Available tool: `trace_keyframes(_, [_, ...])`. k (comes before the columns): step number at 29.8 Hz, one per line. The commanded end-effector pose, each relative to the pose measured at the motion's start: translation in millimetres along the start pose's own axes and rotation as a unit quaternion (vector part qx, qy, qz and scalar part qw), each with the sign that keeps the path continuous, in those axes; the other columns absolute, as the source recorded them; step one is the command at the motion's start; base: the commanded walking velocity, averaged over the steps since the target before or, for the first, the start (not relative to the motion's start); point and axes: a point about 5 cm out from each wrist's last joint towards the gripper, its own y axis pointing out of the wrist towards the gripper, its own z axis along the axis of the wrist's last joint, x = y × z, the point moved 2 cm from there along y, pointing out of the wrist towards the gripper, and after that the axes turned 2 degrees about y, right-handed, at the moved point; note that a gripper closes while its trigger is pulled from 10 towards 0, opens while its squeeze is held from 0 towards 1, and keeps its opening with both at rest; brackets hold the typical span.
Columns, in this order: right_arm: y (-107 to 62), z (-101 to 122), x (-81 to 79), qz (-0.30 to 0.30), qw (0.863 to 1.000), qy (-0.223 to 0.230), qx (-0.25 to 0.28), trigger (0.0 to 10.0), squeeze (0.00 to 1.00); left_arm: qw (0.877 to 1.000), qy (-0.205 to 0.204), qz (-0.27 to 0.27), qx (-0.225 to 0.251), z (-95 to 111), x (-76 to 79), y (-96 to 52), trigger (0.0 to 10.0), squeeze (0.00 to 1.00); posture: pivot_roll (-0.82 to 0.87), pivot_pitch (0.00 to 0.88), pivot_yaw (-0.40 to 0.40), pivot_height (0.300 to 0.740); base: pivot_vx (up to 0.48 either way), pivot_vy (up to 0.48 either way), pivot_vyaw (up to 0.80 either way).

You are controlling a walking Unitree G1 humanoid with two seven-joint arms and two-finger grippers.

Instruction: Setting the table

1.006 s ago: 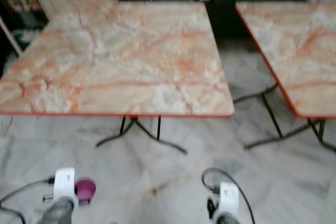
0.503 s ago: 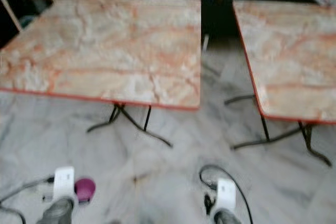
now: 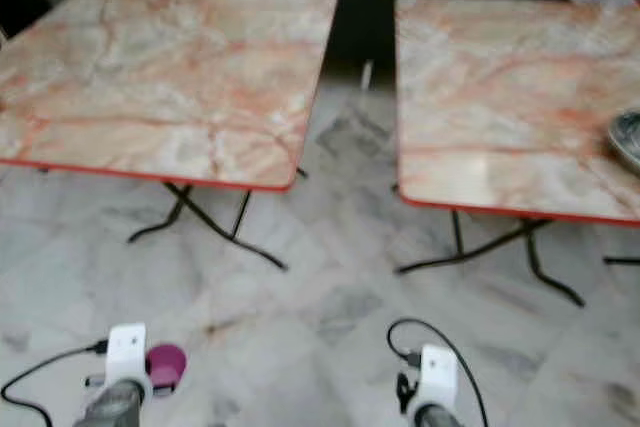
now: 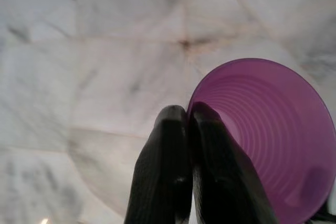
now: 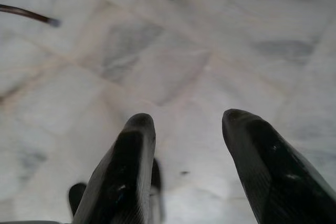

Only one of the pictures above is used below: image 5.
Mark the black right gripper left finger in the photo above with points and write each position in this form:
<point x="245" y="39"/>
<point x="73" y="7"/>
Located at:
<point x="123" y="171"/>

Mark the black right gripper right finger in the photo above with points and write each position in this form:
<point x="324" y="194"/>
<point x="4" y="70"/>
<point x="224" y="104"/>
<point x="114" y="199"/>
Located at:
<point x="273" y="171"/>

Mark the dark wooden chair leg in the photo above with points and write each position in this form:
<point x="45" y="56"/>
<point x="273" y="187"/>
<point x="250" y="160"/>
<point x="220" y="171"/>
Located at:
<point x="29" y="15"/>

